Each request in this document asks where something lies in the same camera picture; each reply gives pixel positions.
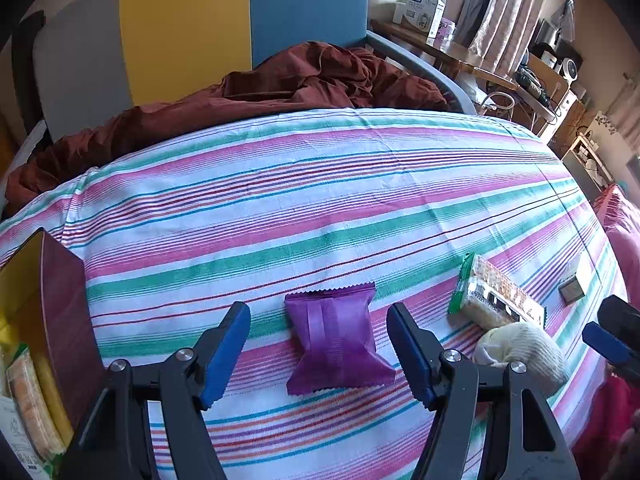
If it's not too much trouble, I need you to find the green tea box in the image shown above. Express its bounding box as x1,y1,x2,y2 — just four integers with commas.
559,273,586,304

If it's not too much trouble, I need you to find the white sock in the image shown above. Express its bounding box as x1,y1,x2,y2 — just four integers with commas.
472,322,570,398

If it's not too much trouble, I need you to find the cracker packet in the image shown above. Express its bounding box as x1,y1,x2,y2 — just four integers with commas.
6,344,65,463
448,252,547,330

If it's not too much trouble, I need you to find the white carton box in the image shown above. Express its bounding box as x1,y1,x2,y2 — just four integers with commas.
1,396,49,479

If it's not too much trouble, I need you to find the red garment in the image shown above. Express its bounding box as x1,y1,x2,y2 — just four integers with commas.
572,375,639,479

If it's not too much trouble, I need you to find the striped bed sheet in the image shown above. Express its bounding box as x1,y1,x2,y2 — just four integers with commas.
1,109,626,479

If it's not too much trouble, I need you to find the gold tin box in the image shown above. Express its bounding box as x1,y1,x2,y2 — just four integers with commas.
1,229,104,460

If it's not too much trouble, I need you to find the maroon blanket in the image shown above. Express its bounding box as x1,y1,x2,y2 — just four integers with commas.
1,41,452,219

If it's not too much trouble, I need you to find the wooden side table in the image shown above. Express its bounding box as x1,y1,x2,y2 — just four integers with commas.
370,20,518,91

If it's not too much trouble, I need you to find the grey yellow blue headboard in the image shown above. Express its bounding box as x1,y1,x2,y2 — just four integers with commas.
32,0,474,139

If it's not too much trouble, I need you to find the pink curtain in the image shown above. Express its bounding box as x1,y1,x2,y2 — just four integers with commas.
469,0,544,77

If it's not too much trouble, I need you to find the white appliance box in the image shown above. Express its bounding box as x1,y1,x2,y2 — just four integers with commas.
392,0,446,38

